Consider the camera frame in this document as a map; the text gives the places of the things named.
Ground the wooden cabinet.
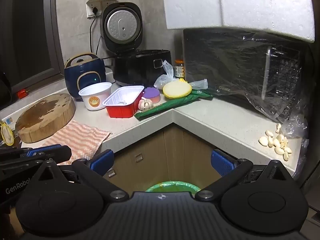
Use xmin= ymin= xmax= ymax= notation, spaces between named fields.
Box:
xmin=104 ymin=124 xmax=240 ymax=193

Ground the purple item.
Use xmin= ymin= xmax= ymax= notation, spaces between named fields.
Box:
xmin=142 ymin=87 xmax=161 ymax=104

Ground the dark window frame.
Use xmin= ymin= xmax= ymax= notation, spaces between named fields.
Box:
xmin=0 ymin=0 xmax=62 ymax=90

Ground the trash bin with green bag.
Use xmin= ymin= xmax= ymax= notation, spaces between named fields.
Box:
xmin=145 ymin=181 xmax=203 ymax=193

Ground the yellow plastic item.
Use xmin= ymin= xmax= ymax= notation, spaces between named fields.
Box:
xmin=0 ymin=121 xmax=14 ymax=146

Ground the green packet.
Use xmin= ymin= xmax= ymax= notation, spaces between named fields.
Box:
xmin=134 ymin=90 xmax=214 ymax=120

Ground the round wooden cutting board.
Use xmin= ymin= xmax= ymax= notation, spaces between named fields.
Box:
xmin=15 ymin=93 xmax=76 ymax=143

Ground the pile of garlic cloves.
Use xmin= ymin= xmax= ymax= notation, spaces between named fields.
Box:
xmin=258 ymin=123 xmax=293 ymax=161

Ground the small clear wrapper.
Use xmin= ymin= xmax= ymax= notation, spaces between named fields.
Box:
xmin=189 ymin=79 xmax=208 ymax=90

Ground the pink striped cloth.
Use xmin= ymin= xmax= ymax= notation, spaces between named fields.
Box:
xmin=41 ymin=120 xmax=112 ymax=165

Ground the blue small rice cooker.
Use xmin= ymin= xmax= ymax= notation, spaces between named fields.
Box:
xmin=64 ymin=52 xmax=107 ymax=99

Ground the black rice cooker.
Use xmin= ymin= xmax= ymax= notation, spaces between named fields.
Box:
xmin=100 ymin=2 xmax=173 ymax=87

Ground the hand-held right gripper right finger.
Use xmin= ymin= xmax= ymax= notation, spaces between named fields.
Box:
xmin=195 ymin=149 xmax=295 ymax=202

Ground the black microwave oven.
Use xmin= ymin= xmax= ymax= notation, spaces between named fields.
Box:
xmin=182 ymin=29 xmax=309 ymax=123

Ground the clear plastic bag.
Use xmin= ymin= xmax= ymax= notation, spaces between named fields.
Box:
xmin=154 ymin=60 xmax=180 ymax=89

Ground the black power cable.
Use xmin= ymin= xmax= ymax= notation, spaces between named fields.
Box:
xmin=89 ymin=7 xmax=101 ymax=55

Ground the garlic bulb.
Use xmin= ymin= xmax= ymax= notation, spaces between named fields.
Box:
xmin=138 ymin=98 xmax=153 ymax=111

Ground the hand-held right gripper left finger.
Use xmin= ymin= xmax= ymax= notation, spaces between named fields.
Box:
xmin=32 ymin=149 xmax=129 ymax=202

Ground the jar with orange lid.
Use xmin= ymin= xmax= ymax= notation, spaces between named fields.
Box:
xmin=174 ymin=59 xmax=185 ymax=78

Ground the red plastic tray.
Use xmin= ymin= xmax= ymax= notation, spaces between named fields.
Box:
xmin=102 ymin=85 xmax=145 ymax=118

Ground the white foam box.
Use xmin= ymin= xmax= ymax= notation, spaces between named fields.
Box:
xmin=163 ymin=0 xmax=315 ymax=43

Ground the yellow round sponge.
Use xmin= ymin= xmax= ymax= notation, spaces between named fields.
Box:
xmin=162 ymin=78 xmax=193 ymax=99

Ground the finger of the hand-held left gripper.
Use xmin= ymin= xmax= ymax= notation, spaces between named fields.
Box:
xmin=0 ymin=144 xmax=62 ymax=158
xmin=15 ymin=146 xmax=72 ymax=166

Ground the white wall socket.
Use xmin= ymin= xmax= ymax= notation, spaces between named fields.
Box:
xmin=86 ymin=0 xmax=105 ymax=18

